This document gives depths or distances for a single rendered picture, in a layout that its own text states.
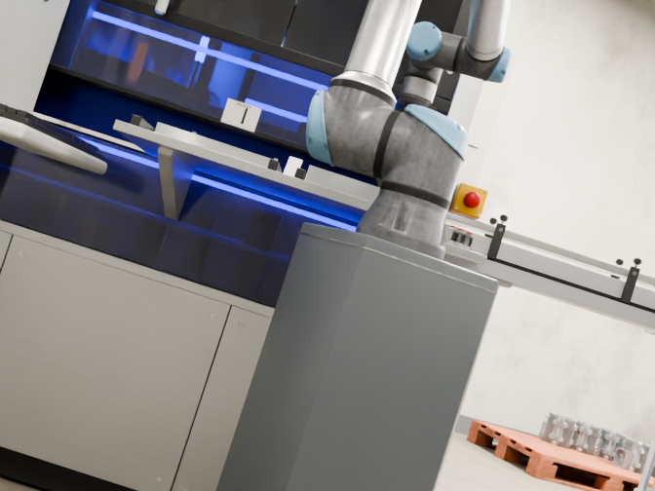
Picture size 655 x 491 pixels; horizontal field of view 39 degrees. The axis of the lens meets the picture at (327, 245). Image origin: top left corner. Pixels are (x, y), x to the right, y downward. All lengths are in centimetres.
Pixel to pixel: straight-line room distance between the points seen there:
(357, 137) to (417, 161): 11
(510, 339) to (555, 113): 155
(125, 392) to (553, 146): 458
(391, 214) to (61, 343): 108
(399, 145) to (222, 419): 99
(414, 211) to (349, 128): 17
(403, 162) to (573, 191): 507
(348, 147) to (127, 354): 96
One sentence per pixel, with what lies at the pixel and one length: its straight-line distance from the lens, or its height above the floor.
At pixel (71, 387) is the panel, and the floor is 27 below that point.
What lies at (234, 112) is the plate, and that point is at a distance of 224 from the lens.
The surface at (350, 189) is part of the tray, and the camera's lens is 183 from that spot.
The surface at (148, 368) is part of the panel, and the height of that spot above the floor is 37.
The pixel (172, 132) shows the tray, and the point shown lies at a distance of 198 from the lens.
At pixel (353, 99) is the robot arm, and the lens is 150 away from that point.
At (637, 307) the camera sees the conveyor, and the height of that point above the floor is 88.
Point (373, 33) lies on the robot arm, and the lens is 155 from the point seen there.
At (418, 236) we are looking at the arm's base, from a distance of 143.
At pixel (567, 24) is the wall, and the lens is 649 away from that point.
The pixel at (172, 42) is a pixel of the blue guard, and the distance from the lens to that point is 229.
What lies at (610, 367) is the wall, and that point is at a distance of 693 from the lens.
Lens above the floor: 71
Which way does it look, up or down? 2 degrees up
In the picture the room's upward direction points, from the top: 18 degrees clockwise
